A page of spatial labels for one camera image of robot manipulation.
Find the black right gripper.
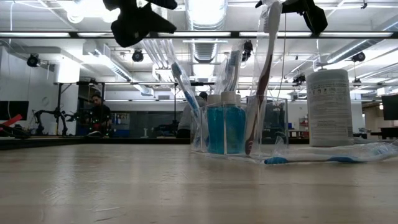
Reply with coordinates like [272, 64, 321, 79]
[254, 0, 329, 34]

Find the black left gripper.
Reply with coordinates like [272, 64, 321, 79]
[102, 0, 178, 48]

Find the clear acrylic organizer box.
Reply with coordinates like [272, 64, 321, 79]
[190, 95, 289, 162]

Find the black ceiling spotlight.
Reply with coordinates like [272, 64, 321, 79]
[243, 39, 254, 62]
[26, 53, 40, 68]
[292, 73, 307, 85]
[351, 51, 367, 63]
[131, 48, 145, 63]

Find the black overhead light bar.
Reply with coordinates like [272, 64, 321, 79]
[0, 30, 398, 40]

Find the person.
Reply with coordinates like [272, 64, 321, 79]
[176, 91, 209, 139]
[89, 93, 112, 137]

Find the white wipes canister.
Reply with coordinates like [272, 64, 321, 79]
[306, 68, 354, 147]

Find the black background monitor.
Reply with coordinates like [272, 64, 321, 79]
[0, 100, 30, 121]
[381, 94, 398, 121]

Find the red background bar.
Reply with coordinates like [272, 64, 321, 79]
[0, 114, 24, 127]

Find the black background workbench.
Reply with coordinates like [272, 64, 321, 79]
[0, 123, 94, 150]

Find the thin hanging ceiling cable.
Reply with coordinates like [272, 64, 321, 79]
[275, 12, 287, 105]

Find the silver round ventilation duct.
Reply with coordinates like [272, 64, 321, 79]
[184, 0, 229, 100]

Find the white rectangular ceiling duct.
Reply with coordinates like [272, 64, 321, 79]
[77, 42, 155, 96]

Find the black background rig frame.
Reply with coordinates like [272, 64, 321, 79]
[53, 80, 221, 138]

